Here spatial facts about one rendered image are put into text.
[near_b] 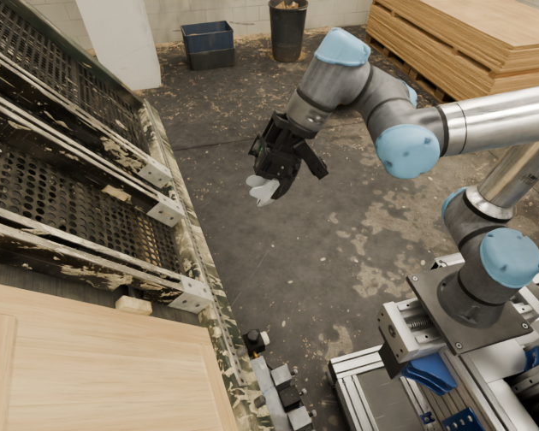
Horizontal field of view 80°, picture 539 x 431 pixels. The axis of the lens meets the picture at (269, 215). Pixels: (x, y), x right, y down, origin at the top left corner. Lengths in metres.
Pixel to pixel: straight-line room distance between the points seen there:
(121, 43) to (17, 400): 3.85
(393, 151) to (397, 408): 1.41
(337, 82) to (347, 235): 1.92
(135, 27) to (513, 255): 3.89
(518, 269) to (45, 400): 0.88
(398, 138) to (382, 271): 1.85
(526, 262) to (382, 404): 1.05
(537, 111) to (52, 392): 0.81
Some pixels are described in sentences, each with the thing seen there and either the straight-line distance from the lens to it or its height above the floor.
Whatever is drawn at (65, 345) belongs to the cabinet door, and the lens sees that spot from 0.71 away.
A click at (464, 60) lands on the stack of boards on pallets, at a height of 0.50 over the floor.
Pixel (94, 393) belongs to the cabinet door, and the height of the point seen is 1.20.
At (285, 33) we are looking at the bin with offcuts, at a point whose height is 0.36.
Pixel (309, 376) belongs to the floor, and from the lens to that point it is 1.90.
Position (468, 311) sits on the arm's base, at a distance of 0.95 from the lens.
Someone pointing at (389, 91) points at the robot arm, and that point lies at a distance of 0.57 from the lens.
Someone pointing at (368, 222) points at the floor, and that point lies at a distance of 2.53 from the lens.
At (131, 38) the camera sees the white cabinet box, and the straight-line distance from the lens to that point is 4.19.
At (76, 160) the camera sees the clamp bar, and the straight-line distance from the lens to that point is 1.06.
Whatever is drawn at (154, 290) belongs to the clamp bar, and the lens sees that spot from 0.90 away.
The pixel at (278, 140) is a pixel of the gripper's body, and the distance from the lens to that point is 0.60.
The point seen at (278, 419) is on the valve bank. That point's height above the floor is 0.74.
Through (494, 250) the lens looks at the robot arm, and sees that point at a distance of 0.84.
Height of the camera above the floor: 1.82
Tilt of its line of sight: 48 degrees down
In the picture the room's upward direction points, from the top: straight up
